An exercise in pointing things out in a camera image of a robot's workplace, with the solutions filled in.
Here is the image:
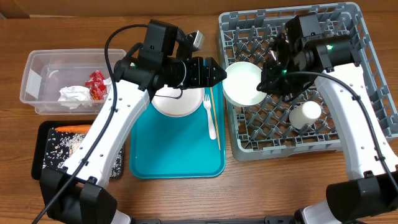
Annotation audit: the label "cream bowl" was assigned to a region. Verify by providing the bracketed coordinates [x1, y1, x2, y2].
[222, 62, 267, 107]

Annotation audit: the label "white small cup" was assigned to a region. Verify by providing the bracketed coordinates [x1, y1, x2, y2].
[289, 101, 322, 129]

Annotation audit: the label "white napkin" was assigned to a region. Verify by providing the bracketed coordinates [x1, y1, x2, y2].
[103, 78, 112, 93]

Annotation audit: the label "red snack wrapper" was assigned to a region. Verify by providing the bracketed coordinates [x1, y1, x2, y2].
[85, 70, 108, 101]

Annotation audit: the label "orange carrot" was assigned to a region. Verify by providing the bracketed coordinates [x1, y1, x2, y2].
[55, 124, 91, 134]

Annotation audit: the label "white tissue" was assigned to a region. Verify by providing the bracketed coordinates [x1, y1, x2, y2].
[58, 86, 92, 110]

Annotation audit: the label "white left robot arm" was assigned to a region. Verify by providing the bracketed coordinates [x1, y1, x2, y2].
[39, 19, 226, 224]

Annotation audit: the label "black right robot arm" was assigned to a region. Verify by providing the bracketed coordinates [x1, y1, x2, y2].
[257, 12, 397, 223]

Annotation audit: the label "white plastic fork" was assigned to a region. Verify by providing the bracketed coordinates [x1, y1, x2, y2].
[203, 94, 216, 140]

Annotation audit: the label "pink plate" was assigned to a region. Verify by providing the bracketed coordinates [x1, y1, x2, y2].
[152, 85, 205, 118]

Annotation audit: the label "wooden chopstick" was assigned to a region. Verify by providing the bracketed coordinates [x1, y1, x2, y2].
[210, 87, 221, 151]

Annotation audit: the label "grey dish rack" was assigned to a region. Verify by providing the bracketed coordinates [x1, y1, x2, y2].
[218, 2, 397, 161]

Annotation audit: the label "teal plastic tray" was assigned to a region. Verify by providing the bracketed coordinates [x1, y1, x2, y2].
[129, 83, 226, 179]

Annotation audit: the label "clear plastic bin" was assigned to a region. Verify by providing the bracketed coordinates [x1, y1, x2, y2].
[20, 49, 109, 115]

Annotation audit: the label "spilled rice and peanuts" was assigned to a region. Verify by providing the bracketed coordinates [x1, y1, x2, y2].
[42, 127, 124, 179]

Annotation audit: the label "black tray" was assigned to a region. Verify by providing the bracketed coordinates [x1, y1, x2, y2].
[30, 119, 125, 181]

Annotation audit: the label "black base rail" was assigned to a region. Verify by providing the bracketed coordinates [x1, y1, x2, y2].
[131, 216, 300, 224]

